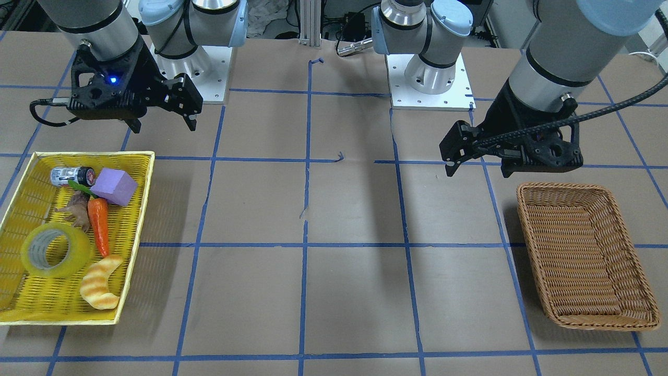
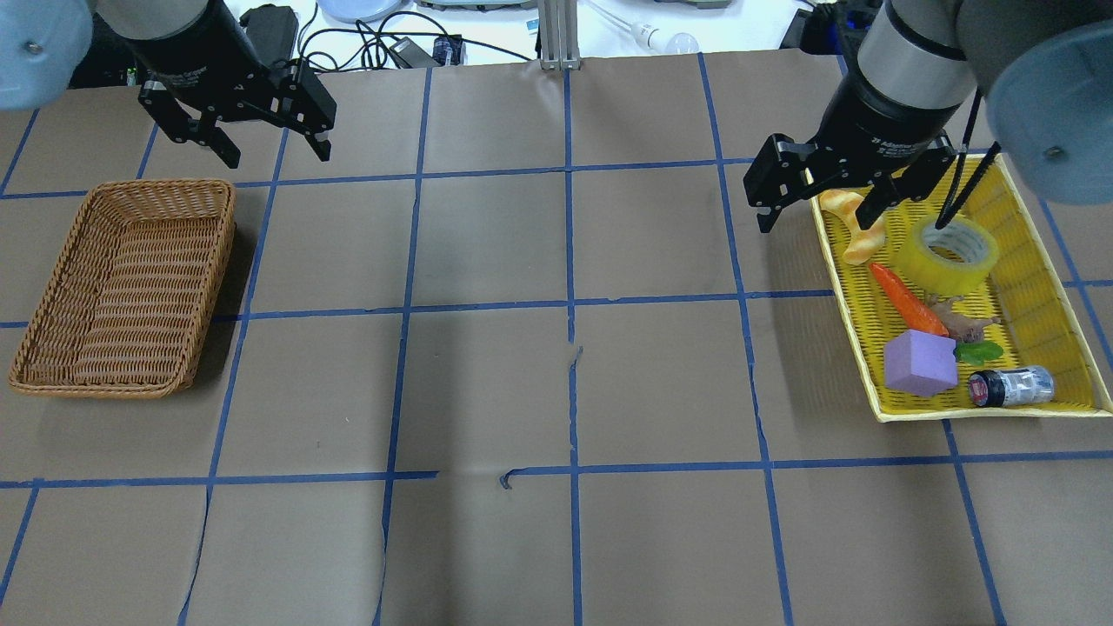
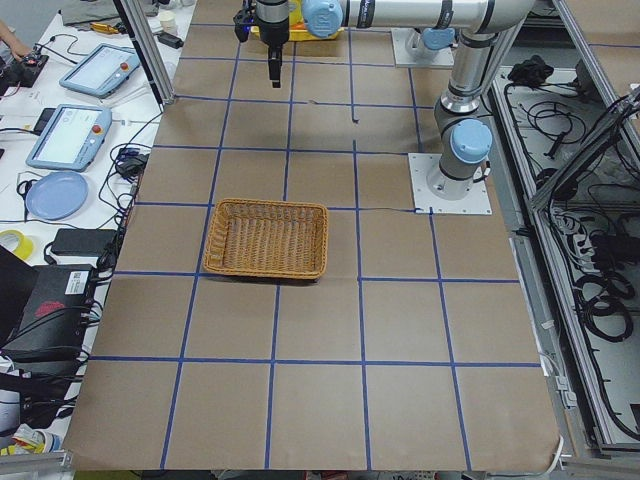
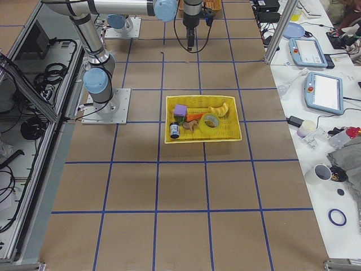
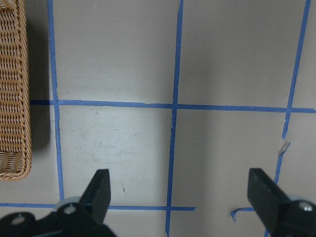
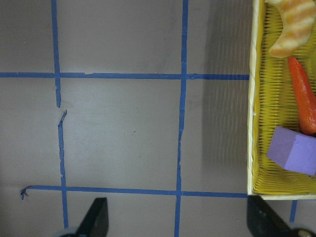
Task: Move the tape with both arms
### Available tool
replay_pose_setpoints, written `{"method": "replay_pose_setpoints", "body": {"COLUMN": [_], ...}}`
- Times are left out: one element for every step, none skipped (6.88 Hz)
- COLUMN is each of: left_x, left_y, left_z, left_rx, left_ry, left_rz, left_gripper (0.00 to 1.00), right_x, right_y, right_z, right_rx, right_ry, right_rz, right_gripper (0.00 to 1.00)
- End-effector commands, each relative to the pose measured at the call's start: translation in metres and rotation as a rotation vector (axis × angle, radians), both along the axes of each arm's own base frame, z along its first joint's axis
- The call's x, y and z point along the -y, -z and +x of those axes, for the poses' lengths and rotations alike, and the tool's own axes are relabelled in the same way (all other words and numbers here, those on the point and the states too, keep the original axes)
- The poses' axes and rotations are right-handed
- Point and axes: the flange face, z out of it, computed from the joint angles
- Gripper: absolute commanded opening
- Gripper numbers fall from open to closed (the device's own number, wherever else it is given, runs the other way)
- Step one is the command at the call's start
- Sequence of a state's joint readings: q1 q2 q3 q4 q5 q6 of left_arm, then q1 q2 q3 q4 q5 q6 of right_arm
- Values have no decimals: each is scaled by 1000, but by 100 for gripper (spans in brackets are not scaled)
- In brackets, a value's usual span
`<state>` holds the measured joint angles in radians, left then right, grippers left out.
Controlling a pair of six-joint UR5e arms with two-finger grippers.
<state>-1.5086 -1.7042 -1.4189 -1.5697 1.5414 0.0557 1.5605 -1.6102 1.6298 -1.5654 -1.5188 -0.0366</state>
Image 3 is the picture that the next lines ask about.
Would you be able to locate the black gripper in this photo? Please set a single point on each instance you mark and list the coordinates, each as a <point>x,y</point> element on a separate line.
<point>272,29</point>

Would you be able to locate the yellow tape roll on desk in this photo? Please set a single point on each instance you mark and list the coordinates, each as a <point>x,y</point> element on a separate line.
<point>17,243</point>

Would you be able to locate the person hand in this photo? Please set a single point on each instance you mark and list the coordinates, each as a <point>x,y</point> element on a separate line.
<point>17,48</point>

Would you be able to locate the black small adapter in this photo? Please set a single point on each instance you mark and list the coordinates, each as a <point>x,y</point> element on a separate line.
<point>170,40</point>

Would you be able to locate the white cup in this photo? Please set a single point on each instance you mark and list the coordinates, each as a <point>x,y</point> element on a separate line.
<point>167,21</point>

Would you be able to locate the upper blue teach pendant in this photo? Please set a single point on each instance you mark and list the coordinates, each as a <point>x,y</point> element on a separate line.
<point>102,71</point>

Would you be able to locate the blue teach pendant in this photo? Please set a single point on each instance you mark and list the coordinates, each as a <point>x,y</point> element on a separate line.
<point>102,71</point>
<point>71,139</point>

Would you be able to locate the brown wicker basket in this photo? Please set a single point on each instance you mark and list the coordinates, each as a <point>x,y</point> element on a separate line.
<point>267,239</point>

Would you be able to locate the lower blue teach pendant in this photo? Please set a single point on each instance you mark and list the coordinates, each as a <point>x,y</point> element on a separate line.
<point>71,139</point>

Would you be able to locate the black electronics box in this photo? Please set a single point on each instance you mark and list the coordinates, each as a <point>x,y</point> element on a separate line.
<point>25,72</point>

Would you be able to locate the black cloth bundle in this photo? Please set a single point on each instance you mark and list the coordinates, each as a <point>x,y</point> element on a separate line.
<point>532,72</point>

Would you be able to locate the blue plate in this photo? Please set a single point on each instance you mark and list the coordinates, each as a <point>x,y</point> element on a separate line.
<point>57,195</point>

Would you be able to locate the black power adapter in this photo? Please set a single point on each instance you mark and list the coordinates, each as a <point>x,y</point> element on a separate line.
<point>82,242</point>

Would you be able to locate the black computer box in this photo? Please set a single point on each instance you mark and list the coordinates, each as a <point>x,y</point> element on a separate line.
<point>44,309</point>

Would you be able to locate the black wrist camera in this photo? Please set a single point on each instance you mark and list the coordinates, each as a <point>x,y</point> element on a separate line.
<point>243,23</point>

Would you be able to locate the aluminium frame post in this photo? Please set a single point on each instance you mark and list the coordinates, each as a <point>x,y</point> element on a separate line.
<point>139,31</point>

